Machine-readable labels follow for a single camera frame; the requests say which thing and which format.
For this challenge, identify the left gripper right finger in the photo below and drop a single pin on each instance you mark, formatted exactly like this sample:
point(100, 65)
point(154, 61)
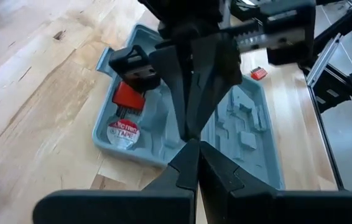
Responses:
point(257, 208)

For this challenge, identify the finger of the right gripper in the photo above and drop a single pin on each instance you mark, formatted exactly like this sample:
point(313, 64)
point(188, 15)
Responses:
point(213, 71)
point(171, 71)

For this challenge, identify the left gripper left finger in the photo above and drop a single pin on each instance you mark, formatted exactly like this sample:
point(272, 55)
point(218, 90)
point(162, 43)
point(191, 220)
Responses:
point(151, 207)

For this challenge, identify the red bit holder strip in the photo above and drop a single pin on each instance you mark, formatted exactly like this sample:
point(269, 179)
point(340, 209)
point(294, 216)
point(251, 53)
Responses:
point(258, 73)

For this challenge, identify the red hex key set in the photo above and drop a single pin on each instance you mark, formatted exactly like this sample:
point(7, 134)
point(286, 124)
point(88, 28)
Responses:
point(129, 98)

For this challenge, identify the grey plastic tool case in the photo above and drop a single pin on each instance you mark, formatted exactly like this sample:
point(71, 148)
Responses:
point(247, 140)

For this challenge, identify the black tool in case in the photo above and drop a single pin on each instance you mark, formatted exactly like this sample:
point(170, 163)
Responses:
point(132, 67)

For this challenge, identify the silver aluminium extrusion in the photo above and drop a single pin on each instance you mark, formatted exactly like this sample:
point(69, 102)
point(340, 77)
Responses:
point(322, 60)

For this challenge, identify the electrical tape roll red label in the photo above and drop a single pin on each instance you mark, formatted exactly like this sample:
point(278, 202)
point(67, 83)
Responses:
point(123, 133)

